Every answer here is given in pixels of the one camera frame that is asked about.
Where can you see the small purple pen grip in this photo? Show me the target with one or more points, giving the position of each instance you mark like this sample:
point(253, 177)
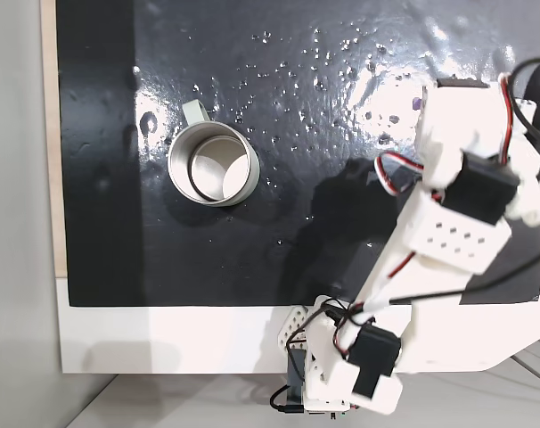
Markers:
point(416, 104)

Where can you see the pale grey metal-lined mug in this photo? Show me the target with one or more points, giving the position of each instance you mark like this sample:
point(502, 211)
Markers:
point(248, 178)

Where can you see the black glossy table mat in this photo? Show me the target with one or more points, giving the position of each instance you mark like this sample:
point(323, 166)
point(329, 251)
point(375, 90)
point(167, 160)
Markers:
point(118, 223)

